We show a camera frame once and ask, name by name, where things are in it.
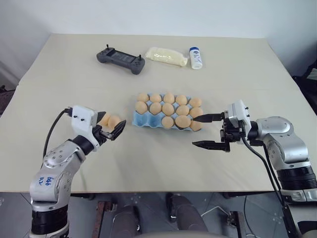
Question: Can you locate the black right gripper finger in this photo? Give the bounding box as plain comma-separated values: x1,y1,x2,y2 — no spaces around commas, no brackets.
192,112,225,123
192,140,228,152

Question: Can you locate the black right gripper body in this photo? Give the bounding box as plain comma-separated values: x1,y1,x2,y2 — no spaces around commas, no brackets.
219,111,245,152

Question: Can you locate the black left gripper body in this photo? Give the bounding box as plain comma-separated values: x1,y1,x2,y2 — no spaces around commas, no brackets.
92,124,114,147

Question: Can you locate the blue egg carton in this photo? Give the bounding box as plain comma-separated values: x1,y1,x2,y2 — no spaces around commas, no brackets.
132,92,204,132

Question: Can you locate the dark grey handheld controller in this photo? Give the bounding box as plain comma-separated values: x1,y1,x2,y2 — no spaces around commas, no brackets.
96,44,147,75

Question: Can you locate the white bottle with blue cap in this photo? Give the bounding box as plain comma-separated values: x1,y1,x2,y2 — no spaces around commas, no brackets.
189,47,203,70

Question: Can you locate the dark rounded shape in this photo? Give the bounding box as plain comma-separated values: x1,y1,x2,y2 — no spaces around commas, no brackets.
165,193,208,234
110,193,150,238

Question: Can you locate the clear bag of white grains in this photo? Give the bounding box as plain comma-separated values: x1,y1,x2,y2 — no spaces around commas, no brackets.
144,47,189,67

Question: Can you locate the rusty brown metal stand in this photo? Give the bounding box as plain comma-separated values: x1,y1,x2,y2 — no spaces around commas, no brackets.
96,200,117,238
227,210,249,238

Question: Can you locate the black background object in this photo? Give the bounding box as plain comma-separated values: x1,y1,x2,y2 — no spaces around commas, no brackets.
291,61,317,111

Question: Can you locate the dark background object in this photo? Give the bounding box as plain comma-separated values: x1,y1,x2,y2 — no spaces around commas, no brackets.
0,85,15,118

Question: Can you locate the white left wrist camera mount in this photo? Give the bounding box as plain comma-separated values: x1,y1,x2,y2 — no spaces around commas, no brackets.
70,105,100,152

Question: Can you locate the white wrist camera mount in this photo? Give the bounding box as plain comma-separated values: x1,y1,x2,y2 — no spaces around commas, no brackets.
227,99,252,145
70,105,100,152

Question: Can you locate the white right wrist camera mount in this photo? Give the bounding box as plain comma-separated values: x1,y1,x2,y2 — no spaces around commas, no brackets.
227,99,252,145

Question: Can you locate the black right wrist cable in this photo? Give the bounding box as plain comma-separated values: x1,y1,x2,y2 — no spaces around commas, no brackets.
241,136,306,238

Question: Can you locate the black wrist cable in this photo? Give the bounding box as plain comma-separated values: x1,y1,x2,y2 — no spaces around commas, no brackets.
241,136,306,238
42,106,75,159

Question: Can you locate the pale thin cable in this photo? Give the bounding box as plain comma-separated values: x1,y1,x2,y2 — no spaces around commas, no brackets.
79,167,89,193

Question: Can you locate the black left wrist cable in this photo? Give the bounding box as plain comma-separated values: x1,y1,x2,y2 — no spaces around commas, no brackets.
42,106,75,159

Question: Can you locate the white floor cable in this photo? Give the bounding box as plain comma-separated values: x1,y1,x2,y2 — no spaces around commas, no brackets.
200,205,231,220

